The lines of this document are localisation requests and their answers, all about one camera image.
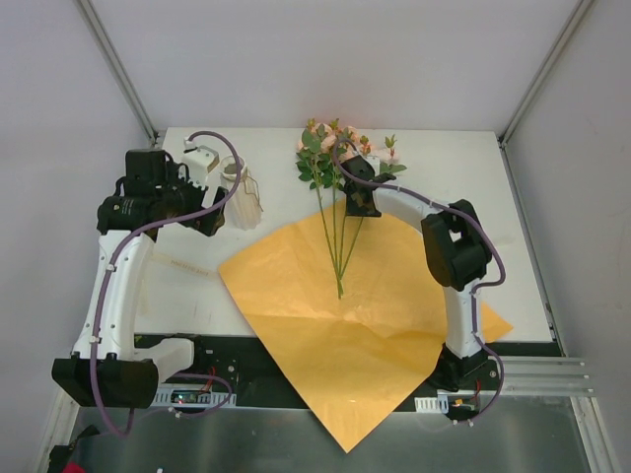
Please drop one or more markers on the right white cable duct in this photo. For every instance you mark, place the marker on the right white cable duct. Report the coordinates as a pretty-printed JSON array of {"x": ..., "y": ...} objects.
[{"x": 438, "y": 404}]

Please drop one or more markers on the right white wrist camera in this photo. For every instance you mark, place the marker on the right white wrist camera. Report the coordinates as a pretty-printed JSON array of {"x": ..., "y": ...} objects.
[{"x": 373, "y": 161}]

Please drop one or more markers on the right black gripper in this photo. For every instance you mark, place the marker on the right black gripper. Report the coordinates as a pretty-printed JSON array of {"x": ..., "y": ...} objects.
[{"x": 359, "y": 198}]

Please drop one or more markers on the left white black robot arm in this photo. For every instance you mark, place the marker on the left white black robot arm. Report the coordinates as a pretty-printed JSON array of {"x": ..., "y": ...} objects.
[{"x": 105, "y": 366}]

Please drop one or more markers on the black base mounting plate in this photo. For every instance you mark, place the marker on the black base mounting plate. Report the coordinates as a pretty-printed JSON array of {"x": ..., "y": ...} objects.
[{"x": 259, "y": 383}]

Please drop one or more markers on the white cable duct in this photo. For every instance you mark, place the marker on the white cable duct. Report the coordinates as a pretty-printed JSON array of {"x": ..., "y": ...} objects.
[
  {"x": 438, "y": 404},
  {"x": 179, "y": 397}
]

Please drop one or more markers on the pink rose stem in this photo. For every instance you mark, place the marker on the pink rose stem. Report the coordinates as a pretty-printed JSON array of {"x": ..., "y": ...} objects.
[
  {"x": 315, "y": 168},
  {"x": 386, "y": 155},
  {"x": 356, "y": 143},
  {"x": 337, "y": 222}
]

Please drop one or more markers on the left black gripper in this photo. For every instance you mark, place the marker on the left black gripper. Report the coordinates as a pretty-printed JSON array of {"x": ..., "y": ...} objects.
[{"x": 208, "y": 217}]

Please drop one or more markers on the cream fabric ribbon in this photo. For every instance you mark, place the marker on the cream fabric ribbon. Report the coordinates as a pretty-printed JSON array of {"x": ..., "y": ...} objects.
[{"x": 173, "y": 287}]

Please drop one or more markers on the orange wrapping paper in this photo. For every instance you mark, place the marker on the orange wrapping paper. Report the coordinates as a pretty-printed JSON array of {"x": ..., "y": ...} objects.
[{"x": 353, "y": 360}]

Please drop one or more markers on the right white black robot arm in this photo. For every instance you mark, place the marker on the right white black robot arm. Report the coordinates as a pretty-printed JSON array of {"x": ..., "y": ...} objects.
[{"x": 456, "y": 251}]

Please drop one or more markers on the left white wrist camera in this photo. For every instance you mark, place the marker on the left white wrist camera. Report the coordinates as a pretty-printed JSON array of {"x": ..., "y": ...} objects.
[{"x": 199, "y": 161}]

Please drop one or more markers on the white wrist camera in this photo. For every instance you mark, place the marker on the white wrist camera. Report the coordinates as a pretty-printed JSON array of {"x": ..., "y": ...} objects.
[
  {"x": 199, "y": 161},
  {"x": 373, "y": 161}
]

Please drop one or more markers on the white ribbed ceramic vase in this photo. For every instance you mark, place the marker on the white ribbed ceramic vase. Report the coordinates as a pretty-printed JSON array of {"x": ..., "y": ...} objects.
[{"x": 244, "y": 209}]

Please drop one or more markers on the left white cable duct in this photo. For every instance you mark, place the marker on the left white cable duct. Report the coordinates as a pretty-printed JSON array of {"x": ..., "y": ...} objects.
[{"x": 179, "y": 397}]

